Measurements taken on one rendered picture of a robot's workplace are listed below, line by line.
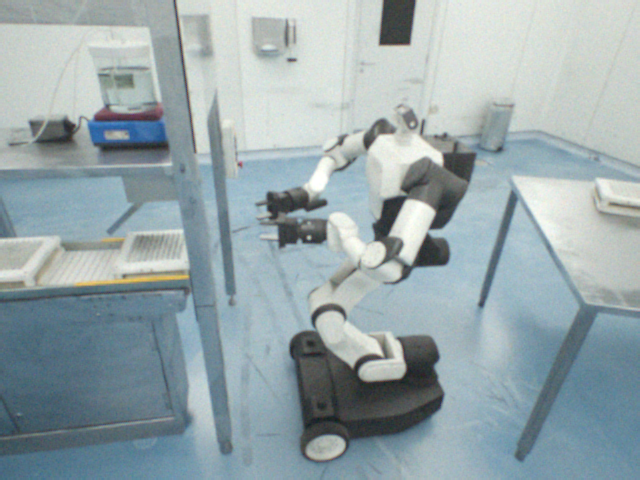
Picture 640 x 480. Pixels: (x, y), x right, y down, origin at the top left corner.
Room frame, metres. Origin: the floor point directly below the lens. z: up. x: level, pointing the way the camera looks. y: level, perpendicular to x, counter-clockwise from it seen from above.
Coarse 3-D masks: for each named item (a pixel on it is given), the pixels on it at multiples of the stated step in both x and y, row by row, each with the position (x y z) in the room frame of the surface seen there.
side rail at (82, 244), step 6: (84, 240) 1.29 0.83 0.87; (90, 240) 1.29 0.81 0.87; (96, 240) 1.29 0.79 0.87; (66, 246) 1.26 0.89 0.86; (72, 246) 1.27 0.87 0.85; (78, 246) 1.27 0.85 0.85; (84, 246) 1.27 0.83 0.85; (90, 246) 1.28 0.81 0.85; (96, 246) 1.28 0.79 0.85; (102, 246) 1.28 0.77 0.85; (108, 246) 1.29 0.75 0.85; (114, 246) 1.29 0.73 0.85; (120, 246) 1.29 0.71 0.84
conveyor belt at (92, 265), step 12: (72, 252) 1.26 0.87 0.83; (84, 252) 1.26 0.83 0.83; (96, 252) 1.26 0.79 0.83; (108, 252) 1.27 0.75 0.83; (60, 264) 1.18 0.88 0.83; (72, 264) 1.18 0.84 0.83; (84, 264) 1.19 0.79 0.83; (96, 264) 1.19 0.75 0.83; (108, 264) 1.19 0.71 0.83; (48, 276) 1.11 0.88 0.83; (60, 276) 1.11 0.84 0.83; (72, 276) 1.11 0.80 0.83; (84, 276) 1.11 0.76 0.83; (96, 276) 1.12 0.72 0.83; (108, 276) 1.12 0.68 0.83
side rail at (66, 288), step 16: (0, 288) 1.00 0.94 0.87; (16, 288) 1.00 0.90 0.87; (32, 288) 1.00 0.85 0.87; (48, 288) 1.00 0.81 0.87; (64, 288) 1.01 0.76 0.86; (80, 288) 1.02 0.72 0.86; (96, 288) 1.02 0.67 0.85; (112, 288) 1.03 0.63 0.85; (128, 288) 1.04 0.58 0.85; (144, 288) 1.05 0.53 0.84
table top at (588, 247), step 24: (528, 192) 1.86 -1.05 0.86; (552, 192) 1.87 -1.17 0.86; (576, 192) 1.87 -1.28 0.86; (528, 216) 1.65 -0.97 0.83; (552, 216) 1.60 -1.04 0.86; (576, 216) 1.61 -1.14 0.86; (600, 216) 1.61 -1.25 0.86; (624, 216) 1.62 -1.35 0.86; (552, 240) 1.39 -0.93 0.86; (576, 240) 1.40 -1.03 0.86; (600, 240) 1.40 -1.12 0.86; (624, 240) 1.41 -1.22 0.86; (576, 264) 1.23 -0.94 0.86; (600, 264) 1.23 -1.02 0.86; (624, 264) 1.23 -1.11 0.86; (576, 288) 1.09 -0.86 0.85; (600, 288) 1.09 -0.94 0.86; (624, 288) 1.09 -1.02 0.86; (600, 312) 1.00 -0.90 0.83; (624, 312) 0.99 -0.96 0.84
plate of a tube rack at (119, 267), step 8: (136, 232) 1.29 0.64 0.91; (144, 232) 1.29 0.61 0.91; (152, 232) 1.30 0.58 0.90; (160, 232) 1.30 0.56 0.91; (176, 232) 1.30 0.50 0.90; (128, 240) 1.24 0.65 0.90; (120, 248) 1.18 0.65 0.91; (128, 248) 1.18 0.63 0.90; (184, 248) 1.19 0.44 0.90; (120, 256) 1.13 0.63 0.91; (160, 256) 1.14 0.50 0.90; (184, 256) 1.14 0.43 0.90; (120, 264) 1.09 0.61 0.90; (128, 264) 1.09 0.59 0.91; (136, 264) 1.09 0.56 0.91; (144, 264) 1.09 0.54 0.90; (152, 264) 1.09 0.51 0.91; (160, 264) 1.09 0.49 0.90; (168, 264) 1.09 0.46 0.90; (176, 264) 1.09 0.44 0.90; (184, 264) 1.09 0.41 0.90; (112, 272) 1.05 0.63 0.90; (120, 272) 1.06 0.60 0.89; (128, 272) 1.06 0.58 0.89; (136, 272) 1.07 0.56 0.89; (144, 272) 1.07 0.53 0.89
